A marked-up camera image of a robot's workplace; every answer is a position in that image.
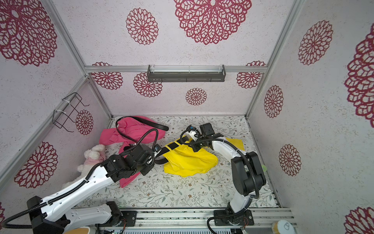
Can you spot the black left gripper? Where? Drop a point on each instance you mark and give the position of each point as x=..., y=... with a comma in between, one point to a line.
x=150, y=166

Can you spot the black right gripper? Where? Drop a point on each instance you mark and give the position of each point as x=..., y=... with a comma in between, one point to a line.
x=198, y=145

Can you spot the pink trousers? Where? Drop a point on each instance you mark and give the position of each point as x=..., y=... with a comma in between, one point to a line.
x=109, y=137

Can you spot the yellow trousers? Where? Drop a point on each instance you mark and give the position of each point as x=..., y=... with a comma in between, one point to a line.
x=185, y=162

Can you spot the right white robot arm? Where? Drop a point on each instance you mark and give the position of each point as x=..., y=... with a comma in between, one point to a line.
x=247, y=172

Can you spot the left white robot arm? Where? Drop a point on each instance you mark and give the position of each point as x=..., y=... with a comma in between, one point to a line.
x=58, y=213

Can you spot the white plush toy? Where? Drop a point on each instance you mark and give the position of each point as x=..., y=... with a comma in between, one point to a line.
x=92, y=156

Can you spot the tan box at base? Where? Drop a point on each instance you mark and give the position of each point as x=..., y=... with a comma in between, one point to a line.
x=81, y=230

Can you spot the white round container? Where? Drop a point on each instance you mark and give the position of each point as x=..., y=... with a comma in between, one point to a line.
x=282, y=227

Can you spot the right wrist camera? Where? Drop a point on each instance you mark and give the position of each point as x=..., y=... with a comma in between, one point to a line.
x=193, y=134

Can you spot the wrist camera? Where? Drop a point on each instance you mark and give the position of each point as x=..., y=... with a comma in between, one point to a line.
x=156, y=149
x=193, y=134

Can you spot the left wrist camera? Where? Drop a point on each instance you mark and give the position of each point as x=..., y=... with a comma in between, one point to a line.
x=156, y=149

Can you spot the black wall shelf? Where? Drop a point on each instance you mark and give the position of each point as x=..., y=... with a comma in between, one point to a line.
x=185, y=74

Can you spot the black wire wall rack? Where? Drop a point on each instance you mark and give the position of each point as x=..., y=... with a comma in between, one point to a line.
x=64, y=114

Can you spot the metal base rail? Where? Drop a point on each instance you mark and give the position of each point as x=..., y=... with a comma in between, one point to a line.
x=194, y=220

